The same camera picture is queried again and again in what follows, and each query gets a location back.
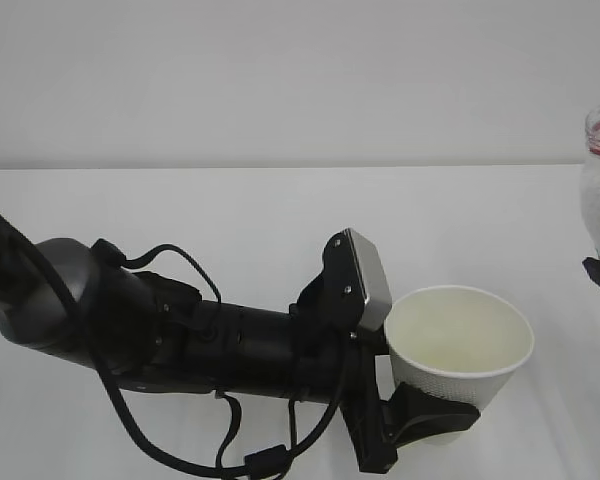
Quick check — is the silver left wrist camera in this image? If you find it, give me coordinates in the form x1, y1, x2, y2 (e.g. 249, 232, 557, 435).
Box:
346, 228, 393, 332

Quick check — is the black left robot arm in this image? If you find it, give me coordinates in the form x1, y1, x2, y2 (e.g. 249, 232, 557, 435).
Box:
0, 215, 480, 479

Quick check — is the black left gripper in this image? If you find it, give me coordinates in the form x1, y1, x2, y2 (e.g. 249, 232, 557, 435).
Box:
291, 229, 481, 473

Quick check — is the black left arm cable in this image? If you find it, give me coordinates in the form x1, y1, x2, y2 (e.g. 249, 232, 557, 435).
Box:
9, 239, 351, 476

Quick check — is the white paper cup green logo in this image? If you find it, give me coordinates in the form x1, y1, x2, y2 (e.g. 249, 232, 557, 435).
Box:
382, 284, 536, 434

